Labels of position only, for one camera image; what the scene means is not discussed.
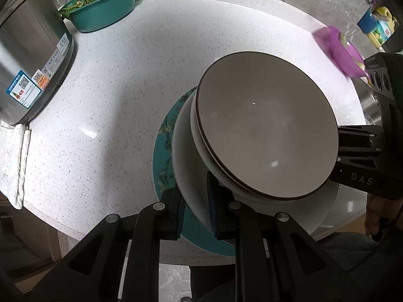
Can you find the stainless steel rice cooker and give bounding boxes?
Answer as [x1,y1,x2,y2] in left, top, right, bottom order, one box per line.
[1,0,75,126]

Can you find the stainless steel sink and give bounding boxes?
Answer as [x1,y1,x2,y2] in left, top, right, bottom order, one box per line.
[352,79,382,126]

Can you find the plain white plate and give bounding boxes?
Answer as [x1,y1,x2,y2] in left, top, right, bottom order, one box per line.
[172,93,339,234]

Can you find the blue utensil holder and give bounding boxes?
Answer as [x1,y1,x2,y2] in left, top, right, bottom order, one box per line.
[357,8,378,35]

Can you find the teal rim plate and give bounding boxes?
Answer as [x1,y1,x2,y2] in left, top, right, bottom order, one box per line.
[152,87,234,257]

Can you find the purple plastic bowl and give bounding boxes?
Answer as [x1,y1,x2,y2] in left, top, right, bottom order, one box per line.
[312,26,368,78]

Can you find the green vegetable pieces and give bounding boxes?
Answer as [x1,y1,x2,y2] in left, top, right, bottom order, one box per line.
[338,32,366,77]

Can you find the teal basin with greens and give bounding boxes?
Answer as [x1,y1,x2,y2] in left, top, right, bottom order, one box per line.
[59,0,136,33]

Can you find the white folded cloth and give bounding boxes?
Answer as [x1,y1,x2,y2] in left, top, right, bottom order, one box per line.
[1,121,31,210]

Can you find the person right hand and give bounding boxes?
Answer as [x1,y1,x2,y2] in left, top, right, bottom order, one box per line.
[364,194,402,242]

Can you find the yellow oil bottle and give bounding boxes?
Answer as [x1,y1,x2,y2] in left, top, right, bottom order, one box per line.
[367,6,396,49]

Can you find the large white bowl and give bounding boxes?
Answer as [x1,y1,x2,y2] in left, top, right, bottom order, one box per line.
[195,51,339,200]

